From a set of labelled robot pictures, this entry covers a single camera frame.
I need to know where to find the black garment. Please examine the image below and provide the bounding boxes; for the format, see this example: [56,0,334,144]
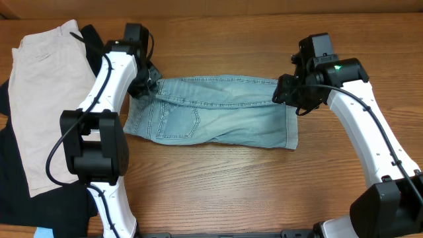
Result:
[1,25,103,237]

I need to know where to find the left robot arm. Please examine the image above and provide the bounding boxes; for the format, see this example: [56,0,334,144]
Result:
[57,23,159,237]

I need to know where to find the light blue cloth piece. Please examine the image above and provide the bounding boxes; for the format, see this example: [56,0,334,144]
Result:
[34,227,54,238]

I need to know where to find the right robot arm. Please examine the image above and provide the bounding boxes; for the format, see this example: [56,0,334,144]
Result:
[272,33,422,238]

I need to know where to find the light blue denim shorts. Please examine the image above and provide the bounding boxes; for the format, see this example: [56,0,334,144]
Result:
[124,75,298,149]

